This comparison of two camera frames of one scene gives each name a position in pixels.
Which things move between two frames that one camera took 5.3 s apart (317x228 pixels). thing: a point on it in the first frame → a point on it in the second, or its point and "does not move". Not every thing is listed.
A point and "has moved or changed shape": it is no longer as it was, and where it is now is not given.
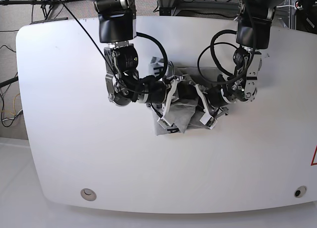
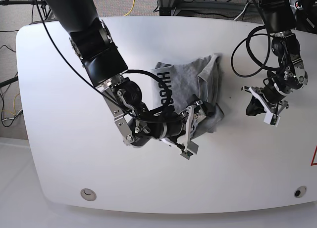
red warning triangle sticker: (314, 161) does not move
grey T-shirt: (183, 114) has moved or changed shape
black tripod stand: (5, 1) does not move
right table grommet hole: (300, 191) does not move
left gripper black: (157, 91) → (173, 125)
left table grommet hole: (88, 194) does not move
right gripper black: (215, 97) → (272, 95)
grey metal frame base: (169, 7) does not move
